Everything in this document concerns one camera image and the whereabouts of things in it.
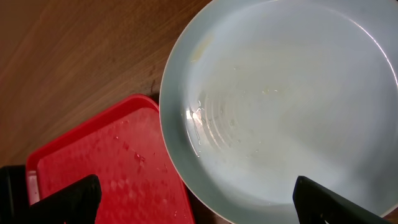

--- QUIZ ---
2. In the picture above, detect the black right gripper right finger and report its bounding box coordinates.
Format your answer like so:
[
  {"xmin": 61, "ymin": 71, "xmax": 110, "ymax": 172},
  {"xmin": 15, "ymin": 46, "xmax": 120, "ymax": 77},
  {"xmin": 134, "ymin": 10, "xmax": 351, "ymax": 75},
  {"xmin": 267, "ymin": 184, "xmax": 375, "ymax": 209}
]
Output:
[{"xmin": 293, "ymin": 176, "xmax": 389, "ymax": 224}]

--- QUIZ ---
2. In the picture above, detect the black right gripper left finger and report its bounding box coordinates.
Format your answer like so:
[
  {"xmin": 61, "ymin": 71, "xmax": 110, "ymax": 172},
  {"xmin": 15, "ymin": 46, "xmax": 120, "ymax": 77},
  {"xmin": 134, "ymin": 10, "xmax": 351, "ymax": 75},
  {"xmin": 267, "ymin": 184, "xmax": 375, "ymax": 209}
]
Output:
[{"xmin": 29, "ymin": 174, "xmax": 102, "ymax": 224}]

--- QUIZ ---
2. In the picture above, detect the light blue plate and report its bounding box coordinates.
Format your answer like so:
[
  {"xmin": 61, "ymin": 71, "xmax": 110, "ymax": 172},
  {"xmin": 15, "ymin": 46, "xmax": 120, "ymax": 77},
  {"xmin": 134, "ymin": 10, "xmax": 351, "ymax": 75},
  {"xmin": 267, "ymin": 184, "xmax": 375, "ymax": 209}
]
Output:
[{"xmin": 159, "ymin": 0, "xmax": 397, "ymax": 223}]

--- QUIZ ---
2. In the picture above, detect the red plastic serving tray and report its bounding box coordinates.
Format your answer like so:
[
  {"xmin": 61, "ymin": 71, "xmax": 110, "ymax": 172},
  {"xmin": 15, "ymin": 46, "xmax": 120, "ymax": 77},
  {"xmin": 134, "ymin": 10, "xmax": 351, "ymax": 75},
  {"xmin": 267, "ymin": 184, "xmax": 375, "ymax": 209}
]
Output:
[{"xmin": 25, "ymin": 94, "xmax": 194, "ymax": 224}]

